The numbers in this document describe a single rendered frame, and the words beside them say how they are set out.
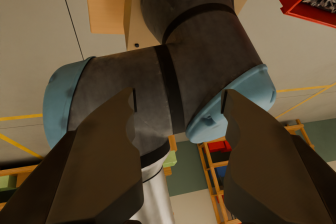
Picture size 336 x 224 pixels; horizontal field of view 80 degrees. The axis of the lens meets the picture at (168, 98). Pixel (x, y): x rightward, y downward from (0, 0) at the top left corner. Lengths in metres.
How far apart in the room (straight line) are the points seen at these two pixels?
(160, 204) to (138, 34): 0.29
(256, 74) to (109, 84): 0.15
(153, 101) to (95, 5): 0.30
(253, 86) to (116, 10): 0.34
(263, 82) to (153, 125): 0.12
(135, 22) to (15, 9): 1.34
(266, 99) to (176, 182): 5.17
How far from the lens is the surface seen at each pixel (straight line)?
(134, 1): 0.36
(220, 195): 5.04
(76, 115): 0.22
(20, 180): 5.16
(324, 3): 0.63
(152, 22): 0.33
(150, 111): 0.21
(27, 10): 1.66
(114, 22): 0.49
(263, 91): 0.22
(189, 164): 5.50
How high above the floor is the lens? 1.21
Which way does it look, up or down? 25 degrees down
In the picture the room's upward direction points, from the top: 168 degrees clockwise
